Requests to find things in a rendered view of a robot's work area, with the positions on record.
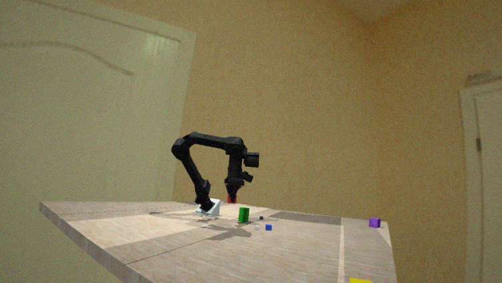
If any green block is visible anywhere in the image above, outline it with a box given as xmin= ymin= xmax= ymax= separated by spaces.
xmin=238 ymin=214 xmax=249 ymax=222
xmin=239 ymin=207 xmax=250 ymax=216

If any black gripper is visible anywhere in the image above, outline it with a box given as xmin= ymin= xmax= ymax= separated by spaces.
xmin=224 ymin=165 xmax=244 ymax=202

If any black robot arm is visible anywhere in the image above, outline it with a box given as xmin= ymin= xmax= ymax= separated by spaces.
xmin=172 ymin=131 xmax=259 ymax=212

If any yellow block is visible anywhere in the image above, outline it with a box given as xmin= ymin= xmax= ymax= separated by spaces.
xmin=349 ymin=278 xmax=372 ymax=283

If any purple block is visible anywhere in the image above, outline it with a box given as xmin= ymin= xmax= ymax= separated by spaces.
xmin=369 ymin=218 xmax=381 ymax=228

